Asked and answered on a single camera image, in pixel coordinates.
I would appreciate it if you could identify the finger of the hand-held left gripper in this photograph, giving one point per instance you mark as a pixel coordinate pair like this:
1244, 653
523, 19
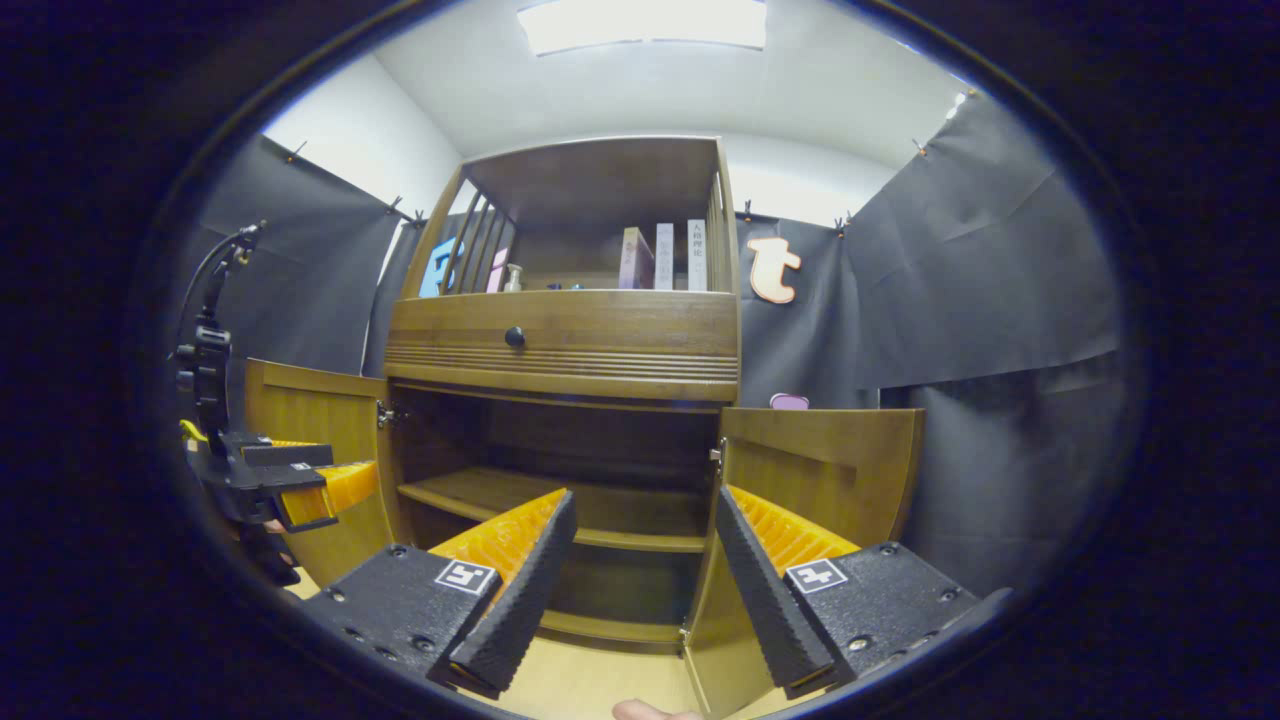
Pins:
345, 485
290, 455

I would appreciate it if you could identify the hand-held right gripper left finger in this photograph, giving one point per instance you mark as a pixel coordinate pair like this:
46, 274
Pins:
520, 600

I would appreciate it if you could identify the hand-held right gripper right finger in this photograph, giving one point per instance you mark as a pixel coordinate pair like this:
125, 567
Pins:
765, 600

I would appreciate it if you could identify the wooden shoe cabinet door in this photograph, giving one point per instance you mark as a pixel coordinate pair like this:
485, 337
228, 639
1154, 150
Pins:
310, 410
830, 470

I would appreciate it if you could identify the wooden double-door shoe cabinet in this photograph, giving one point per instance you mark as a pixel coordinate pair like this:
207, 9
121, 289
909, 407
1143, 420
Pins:
590, 190

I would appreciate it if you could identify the wooden inner cabinet shelf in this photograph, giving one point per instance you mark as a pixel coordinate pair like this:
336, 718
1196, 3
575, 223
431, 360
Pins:
480, 492

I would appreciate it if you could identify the black drawer knob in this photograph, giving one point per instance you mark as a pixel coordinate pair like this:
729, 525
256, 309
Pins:
514, 337

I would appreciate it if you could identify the small white bottle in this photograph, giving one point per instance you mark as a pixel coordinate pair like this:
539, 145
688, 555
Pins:
512, 280

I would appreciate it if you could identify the grey white book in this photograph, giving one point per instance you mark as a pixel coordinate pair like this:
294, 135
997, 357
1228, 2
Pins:
697, 256

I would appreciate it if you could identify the lavender book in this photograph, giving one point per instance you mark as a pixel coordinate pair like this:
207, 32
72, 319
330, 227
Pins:
665, 258

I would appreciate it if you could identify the black backdrop cloth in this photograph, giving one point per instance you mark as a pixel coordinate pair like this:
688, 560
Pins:
980, 300

